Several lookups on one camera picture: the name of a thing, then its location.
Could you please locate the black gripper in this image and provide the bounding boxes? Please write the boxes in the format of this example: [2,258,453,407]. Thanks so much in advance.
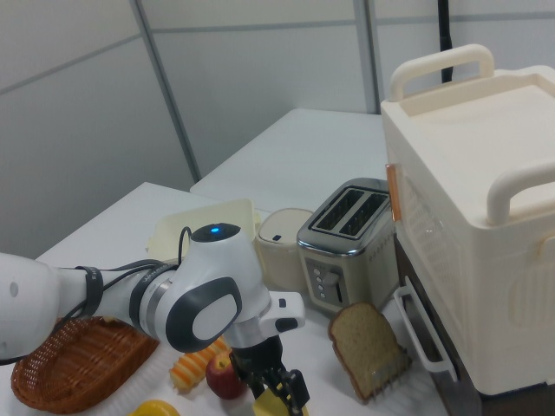
[228,335,311,413]

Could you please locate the yellow cube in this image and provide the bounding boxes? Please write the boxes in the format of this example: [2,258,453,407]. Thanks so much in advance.
[252,383,310,416]

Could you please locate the red toy apple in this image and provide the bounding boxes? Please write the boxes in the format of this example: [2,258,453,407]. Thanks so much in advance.
[205,350,249,400]

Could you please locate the orange striped toy bread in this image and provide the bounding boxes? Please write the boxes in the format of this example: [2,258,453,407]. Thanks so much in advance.
[168,340,231,393]

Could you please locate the brown toast slice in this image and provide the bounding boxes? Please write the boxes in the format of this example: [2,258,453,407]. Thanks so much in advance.
[327,302,413,402]

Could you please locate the yellow round fruit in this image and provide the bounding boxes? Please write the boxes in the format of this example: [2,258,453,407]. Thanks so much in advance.
[132,399,181,416]

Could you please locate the small cream lidded bin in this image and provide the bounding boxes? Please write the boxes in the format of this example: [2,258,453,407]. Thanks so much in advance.
[255,207,314,292]

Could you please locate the cream and silver toaster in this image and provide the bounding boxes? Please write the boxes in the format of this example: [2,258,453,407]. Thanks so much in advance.
[296,177,398,311]

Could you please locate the open cream plastic box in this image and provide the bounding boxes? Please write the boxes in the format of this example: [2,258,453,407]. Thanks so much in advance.
[146,198,264,266]

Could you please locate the brown wicker basket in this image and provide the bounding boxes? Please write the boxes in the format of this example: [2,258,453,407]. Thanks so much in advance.
[10,315,160,416]

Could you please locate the cream toy cabinet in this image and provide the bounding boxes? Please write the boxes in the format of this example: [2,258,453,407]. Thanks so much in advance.
[380,42,555,396]

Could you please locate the black pole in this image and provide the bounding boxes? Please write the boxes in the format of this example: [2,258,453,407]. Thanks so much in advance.
[435,0,455,83]

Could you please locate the white bar handle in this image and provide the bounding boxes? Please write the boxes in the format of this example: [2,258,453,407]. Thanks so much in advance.
[393,286,459,382]

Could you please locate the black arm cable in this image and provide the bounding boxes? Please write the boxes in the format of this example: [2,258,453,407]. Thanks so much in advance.
[55,225,194,335]

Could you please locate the copper door handle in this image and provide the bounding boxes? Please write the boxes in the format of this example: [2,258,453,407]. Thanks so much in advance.
[387,163,402,222]

